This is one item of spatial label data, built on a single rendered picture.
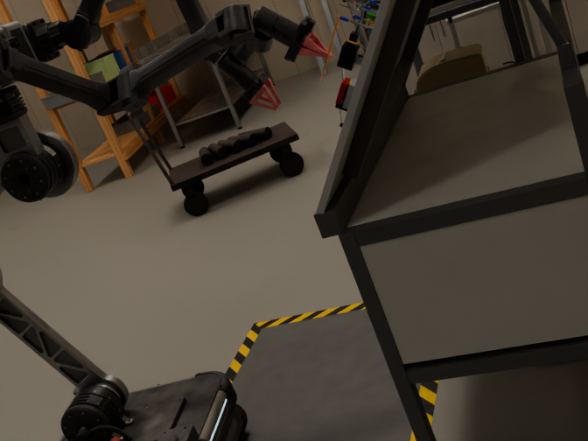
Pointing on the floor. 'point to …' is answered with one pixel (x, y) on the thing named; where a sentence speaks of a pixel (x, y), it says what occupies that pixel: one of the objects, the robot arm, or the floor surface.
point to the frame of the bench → (479, 365)
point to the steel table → (224, 96)
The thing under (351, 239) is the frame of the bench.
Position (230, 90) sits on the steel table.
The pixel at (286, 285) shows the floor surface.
